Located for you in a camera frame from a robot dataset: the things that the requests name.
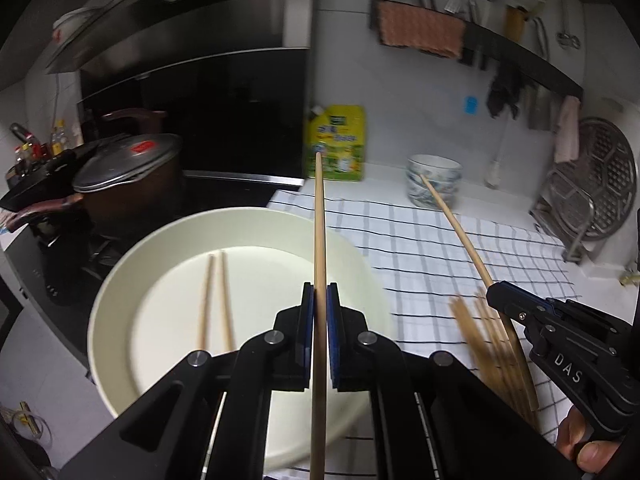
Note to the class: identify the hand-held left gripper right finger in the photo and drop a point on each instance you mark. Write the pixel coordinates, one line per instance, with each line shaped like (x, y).
(333, 335)

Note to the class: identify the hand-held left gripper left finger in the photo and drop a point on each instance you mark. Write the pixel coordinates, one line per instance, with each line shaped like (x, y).
(307, 332)

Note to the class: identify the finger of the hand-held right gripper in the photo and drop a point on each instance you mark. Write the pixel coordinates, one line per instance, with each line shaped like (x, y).
(537, 304)
(507, 305)

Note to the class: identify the bunch of wooden chopsticks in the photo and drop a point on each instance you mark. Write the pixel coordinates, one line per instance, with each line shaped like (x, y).
(480, 350)

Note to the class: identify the wooden chopstick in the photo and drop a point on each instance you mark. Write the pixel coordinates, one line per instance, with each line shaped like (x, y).
(319, 235)
(457, 225)
(205, 305)
(226, 305)

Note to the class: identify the large cream round plate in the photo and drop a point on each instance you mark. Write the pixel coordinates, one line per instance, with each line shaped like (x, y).
(165, 290)

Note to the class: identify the person's right hand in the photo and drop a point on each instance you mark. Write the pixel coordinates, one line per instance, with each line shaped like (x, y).
(575, 435)

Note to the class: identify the metal dish stand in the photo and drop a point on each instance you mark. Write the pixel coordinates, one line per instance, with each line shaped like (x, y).
(575, 242)

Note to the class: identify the small yellowish scrap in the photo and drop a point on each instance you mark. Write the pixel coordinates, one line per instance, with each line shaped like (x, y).
(630, 280)

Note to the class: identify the white black checkered cloth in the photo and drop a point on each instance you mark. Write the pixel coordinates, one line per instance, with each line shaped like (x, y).
(410, 260)

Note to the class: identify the white hanging brush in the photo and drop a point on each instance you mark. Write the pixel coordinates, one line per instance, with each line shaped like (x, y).
(494, 175)

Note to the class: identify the round metal steamer rack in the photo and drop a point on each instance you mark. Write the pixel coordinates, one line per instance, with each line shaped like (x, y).
(610, 175)

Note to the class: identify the pink hanging cloth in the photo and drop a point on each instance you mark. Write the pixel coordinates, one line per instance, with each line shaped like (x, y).
(567, 130)

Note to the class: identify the yellow detergent pouch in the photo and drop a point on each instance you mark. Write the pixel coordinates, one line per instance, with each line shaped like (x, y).
(340, 140)

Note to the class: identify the brown cooking pot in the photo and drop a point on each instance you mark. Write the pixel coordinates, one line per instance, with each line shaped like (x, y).
(135, 205)

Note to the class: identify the black hanging cloth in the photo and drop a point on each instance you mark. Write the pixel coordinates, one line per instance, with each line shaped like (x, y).
(505, 90)

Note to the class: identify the grey pot lid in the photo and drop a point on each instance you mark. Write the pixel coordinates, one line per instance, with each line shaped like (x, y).
(125, 160)

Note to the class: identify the black range hood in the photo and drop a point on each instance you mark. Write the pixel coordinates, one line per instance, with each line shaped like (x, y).
(200, 100)

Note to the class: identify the hanging metal strainer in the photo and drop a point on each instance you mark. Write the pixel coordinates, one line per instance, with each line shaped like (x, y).
(569, 37)

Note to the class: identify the orange dish cloth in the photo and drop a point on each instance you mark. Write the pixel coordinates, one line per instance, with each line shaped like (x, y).
(420, 30)

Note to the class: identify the yellowish clear small object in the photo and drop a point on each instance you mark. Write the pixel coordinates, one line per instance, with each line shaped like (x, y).
(30, 422)

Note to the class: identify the black frying pan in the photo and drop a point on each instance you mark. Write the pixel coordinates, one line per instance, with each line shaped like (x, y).
(45, 180)

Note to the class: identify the clear yellow-capped bottle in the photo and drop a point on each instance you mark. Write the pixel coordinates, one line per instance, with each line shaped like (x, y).
(60, 140)

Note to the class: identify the red-capped seasoning bottle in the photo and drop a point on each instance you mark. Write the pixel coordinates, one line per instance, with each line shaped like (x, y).
(30, 152)

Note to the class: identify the white bowl with red mark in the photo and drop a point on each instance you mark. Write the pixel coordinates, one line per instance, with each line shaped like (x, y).
(75, 20)

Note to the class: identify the blue wall sticker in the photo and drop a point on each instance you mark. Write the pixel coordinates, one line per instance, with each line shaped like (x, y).
(471, 105)

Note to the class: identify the black wall rail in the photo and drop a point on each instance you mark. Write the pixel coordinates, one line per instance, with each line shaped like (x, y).
(525, 55)

